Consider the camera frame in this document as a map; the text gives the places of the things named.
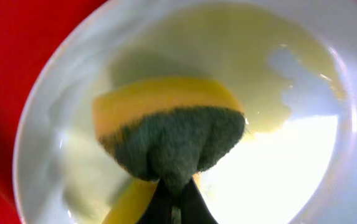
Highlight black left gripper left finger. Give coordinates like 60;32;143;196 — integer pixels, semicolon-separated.
137;180;173;224

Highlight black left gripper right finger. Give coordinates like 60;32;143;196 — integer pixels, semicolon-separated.
180;179;217;224

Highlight light blue round plate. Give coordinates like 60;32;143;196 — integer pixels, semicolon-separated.
12;0;357;224

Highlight yellow green scrub sponge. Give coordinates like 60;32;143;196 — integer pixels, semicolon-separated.
92;77;245;223

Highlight red plastic tray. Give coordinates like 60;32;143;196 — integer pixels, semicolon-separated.
0;0;357;224

